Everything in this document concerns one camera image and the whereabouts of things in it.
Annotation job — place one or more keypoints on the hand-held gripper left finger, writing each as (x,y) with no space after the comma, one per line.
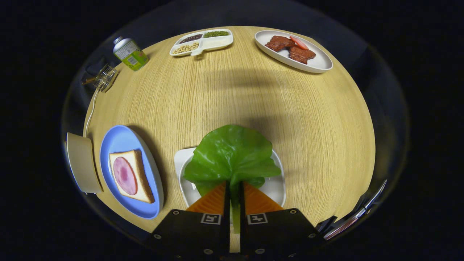
(195,232)

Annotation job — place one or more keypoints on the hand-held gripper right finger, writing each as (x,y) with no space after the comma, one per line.
(275,232)

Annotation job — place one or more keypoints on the green lettuce leaf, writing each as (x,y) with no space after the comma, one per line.
(232,152)

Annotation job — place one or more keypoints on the white square plate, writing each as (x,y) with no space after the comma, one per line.
(275,185)

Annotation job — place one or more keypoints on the white bread slice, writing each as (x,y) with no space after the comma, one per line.
(144,188)

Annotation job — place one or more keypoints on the dark shiny metal object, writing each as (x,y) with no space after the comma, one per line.
(357,214)

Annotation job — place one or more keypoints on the pink ham slice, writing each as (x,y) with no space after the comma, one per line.
(125,175)

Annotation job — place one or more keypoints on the blue plate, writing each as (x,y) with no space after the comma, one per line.
(123,139)

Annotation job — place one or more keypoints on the cream toaster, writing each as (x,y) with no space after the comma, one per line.
(81,163)

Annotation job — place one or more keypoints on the white oval plate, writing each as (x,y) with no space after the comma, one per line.
(319,62)

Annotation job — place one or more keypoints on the red-brown meat slice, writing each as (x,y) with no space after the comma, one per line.
(279,43)
(302,55)

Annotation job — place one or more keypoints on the pile of yellow soybeans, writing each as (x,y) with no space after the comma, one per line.
(186,48)

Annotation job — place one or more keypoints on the silver bottle with green label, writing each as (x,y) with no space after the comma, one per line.
(130,54)

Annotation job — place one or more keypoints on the white divided bean tray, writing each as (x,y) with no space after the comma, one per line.
(217,42)

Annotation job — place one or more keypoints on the pink sausage slice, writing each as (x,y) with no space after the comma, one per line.
(299,42)

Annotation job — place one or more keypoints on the pile of dark red beans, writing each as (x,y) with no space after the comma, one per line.
(191,38)

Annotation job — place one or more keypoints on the pile of green beans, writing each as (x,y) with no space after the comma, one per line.
(216,34)

